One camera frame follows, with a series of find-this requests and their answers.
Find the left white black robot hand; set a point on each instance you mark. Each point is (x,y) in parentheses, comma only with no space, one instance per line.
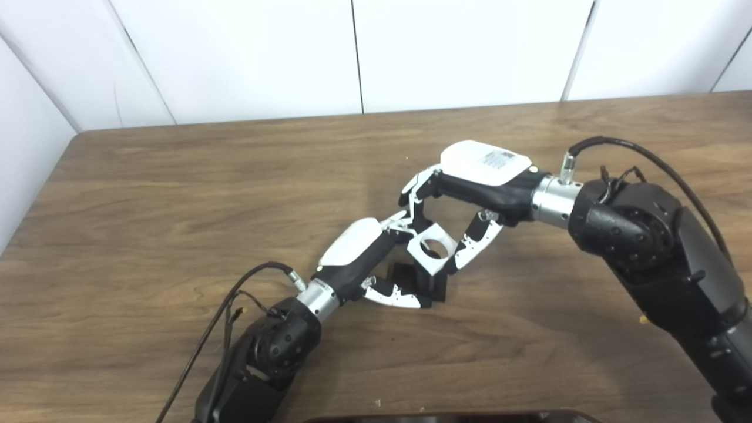
(352,247)

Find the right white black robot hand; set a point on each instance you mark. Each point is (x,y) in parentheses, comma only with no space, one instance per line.
(487,176)

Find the white square piece with hole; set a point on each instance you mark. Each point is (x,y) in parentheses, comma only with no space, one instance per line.
(435,264)

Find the black peg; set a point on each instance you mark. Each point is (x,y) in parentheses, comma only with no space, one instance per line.
(432,285)

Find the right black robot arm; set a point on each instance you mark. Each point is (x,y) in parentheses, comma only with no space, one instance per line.
(646,235)

